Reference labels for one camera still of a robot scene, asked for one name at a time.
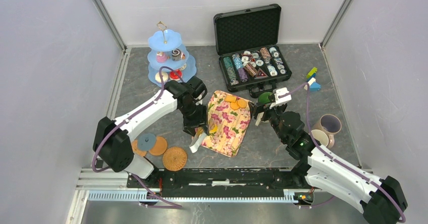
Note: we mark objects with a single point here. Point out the chocolate swirl cake roll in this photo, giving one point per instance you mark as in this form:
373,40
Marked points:
177,55

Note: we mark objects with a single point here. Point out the cork coaster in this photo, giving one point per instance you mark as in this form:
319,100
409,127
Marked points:
160,146

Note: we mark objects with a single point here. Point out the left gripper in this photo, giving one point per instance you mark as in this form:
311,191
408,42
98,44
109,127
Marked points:
189,125

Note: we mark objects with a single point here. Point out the silver serving tongs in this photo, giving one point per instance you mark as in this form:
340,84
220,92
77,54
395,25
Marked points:
197,140

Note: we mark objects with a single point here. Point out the green-inside floral mug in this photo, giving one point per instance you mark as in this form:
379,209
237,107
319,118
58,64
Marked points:
263,111

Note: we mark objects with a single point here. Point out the black poker chip case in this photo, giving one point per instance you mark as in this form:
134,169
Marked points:
249,57

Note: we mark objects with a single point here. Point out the colourful toy block stack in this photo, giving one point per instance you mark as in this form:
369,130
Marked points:
312,86

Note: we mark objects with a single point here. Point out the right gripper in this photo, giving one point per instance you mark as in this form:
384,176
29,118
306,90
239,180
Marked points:
257,107

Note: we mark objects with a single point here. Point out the square yellow biscuit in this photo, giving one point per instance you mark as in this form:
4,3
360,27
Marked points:
230,98

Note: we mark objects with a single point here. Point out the round orange biscuit lower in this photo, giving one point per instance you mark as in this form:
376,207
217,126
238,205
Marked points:
234,106

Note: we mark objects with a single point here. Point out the blue smiley coaster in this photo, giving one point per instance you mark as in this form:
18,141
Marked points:
146,141

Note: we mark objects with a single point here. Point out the round orange biscuit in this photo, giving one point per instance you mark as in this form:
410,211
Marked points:
234,106
242,103

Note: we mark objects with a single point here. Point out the woven rattan coaster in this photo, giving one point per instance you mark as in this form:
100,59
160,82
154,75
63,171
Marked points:
174,158

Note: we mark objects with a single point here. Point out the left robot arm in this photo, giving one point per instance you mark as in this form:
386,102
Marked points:
113,138

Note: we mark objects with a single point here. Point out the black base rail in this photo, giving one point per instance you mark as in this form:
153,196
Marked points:
274,177

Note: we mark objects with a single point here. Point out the yellow mug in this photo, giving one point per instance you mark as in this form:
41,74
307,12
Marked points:
321,137

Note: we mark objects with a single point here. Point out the floral rectangular tray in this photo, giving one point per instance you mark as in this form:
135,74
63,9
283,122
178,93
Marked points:
232,125

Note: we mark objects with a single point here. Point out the pink cupcake with topping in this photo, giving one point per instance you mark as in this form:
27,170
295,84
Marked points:
161,57

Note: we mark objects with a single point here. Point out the white glazed donut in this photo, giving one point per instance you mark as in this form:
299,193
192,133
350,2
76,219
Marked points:
162,77

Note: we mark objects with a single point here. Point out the chocolate sprinkled donut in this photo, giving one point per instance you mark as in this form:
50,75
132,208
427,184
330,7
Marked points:
183,67

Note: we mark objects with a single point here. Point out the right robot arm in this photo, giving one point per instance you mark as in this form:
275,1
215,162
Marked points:
379,200

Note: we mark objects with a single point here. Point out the red glazed donut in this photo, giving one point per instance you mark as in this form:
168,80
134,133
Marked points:
175,75

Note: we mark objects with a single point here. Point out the beige mug purple inside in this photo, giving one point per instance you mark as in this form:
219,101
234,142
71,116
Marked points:
331,125

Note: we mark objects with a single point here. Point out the blue three-tier cake stand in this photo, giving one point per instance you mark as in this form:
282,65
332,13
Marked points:
166,40

